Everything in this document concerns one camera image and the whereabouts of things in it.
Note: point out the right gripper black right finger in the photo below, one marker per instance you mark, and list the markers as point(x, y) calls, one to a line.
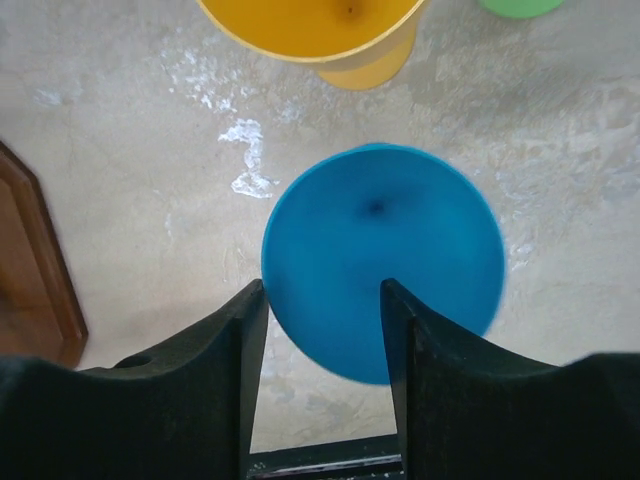
point(466, 408)

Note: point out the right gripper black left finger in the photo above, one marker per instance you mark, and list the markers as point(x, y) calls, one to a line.
point(182, 409)

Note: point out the blue plastic wine glass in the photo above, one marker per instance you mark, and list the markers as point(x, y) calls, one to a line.
point(377, 212)

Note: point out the yellow plastic wine glass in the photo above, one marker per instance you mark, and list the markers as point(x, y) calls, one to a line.
point(351, 44)

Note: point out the green plastic wine glass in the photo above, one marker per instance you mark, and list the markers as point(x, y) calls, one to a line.
point(520, 9)

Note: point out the black metal base frame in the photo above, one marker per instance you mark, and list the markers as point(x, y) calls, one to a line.
point(375, 457)

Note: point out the gold wire wine glass rack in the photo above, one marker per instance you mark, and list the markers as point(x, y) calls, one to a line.
point(40, 313)

